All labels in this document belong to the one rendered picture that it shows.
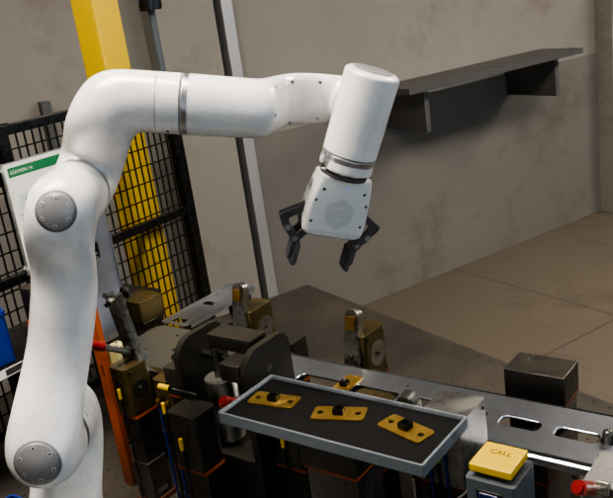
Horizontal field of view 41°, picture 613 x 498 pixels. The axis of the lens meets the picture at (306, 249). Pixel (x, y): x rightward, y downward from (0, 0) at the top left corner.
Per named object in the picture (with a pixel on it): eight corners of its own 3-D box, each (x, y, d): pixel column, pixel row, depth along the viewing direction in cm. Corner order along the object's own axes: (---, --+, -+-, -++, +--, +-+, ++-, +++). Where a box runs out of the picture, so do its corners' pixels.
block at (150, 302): (185, 410, 231) (160, 291, 220) (165, 424, 225) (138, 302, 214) (165, 404, 236) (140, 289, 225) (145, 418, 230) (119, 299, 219)
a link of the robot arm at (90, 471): (23, 552, 131) (-1, 417, 125) (50, 490, 149) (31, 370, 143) (99, 544, 132) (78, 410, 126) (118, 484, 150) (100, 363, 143)
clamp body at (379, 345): (407, 450, 197) (392, 317, 186) (382, 475, 188) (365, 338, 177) (384, 444, 201) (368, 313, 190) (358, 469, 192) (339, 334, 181)
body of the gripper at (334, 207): (321, 169, 121) (303, 237, 125) (384, 179, 124) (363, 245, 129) (308, 152, 127) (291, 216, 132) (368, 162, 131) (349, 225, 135)
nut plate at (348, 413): (368, 408, 125) (367, 401, 125) (363, 421, 122) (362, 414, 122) (316, 407, 128) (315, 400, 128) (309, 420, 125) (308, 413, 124)
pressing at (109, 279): (131, 326, 216) (104, 203, 205) (97, 344, 207) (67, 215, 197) (130, 325, 216) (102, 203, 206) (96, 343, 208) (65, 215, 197)
